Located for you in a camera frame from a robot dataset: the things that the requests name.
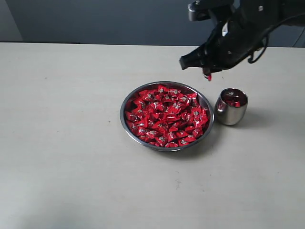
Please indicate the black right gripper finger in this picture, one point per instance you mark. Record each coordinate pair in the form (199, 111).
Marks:
(210, 69)
(196, 58)

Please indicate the red candy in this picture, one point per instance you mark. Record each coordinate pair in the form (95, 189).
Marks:
(235, 104)
(208, 77)
(229, 93)

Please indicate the stainless steel bowl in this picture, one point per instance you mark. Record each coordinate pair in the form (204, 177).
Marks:
(201, 100)

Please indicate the stainless steel cup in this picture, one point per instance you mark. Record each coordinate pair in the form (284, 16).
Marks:
(226, 114)

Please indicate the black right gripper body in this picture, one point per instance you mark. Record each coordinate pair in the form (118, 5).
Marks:
(248, 28)

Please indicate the pile of red candies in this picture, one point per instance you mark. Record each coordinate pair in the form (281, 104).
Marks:
(166, 118)

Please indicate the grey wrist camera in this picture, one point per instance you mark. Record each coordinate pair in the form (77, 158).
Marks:
(215, 10)

